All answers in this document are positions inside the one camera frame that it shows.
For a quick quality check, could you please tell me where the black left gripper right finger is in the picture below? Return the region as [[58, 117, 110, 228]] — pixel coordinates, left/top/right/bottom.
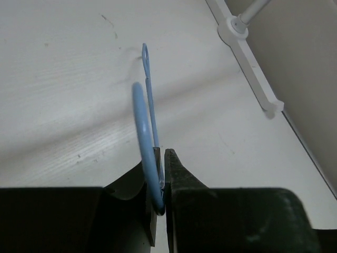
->
[[164, 149, 211, 250]]

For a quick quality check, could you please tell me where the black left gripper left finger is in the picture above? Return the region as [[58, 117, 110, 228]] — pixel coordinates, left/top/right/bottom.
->
[[104, 161, 157, 247]]

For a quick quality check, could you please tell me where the blue wire hanger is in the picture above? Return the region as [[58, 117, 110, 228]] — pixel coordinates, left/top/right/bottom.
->
[[132, 43, 165, 216]]

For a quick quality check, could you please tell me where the white clothes rack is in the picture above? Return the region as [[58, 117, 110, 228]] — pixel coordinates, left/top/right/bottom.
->
[[207, 0, 284, 119]]

